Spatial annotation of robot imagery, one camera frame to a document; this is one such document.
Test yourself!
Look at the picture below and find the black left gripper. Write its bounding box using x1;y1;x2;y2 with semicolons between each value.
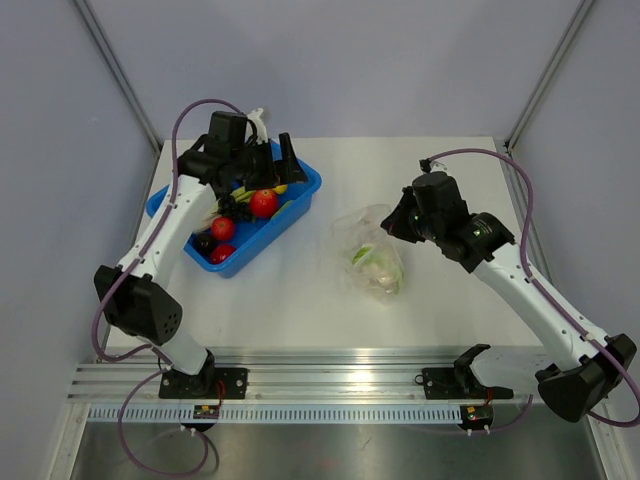
231;134;308;192

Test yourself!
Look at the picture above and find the clear zip top bag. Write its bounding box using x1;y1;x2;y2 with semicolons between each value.
326;203;405;304

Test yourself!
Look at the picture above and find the black grape bunch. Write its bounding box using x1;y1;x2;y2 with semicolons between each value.
218;195;254;223

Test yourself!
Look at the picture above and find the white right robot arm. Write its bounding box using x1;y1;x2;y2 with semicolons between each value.
381;183;638;423

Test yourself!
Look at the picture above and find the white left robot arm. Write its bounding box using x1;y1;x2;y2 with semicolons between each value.
94;133;309;399

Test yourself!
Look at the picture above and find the white green leek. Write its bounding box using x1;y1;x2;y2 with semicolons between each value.
195;187;254;232

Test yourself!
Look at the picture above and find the blue plastic bin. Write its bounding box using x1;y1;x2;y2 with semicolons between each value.
133;161;322;285

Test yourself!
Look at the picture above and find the red apple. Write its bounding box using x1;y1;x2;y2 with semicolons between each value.
211;216;236;243

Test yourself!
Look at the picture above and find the small red tomato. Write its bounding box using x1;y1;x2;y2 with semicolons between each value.
209;244;236;265

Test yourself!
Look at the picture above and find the dark purple plum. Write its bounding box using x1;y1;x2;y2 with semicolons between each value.
192;232;218;257

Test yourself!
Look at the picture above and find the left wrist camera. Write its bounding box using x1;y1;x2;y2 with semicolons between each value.
245;107;270;146

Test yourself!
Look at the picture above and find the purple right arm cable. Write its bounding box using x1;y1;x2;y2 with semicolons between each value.
399;148;640;436

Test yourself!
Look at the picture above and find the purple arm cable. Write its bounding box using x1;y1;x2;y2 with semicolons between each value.
88;98;251;475
399;148;640;436

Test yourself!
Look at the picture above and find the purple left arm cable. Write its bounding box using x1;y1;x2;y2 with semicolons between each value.
88;98;251;475

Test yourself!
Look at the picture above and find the aluminium mounting rail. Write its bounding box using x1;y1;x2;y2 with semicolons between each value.
67;347;609;405

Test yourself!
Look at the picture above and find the left aluminium frame post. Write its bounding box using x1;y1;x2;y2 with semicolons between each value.
70;0;163;156

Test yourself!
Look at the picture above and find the aluminium frame post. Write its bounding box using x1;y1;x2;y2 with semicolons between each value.
70;0;163;156
504;0;598;154

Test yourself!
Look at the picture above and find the white slotted cable duct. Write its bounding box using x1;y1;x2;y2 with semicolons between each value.
88;402;462;425

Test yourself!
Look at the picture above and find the right aluminium frame post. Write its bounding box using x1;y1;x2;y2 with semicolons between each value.
504;0;598;154

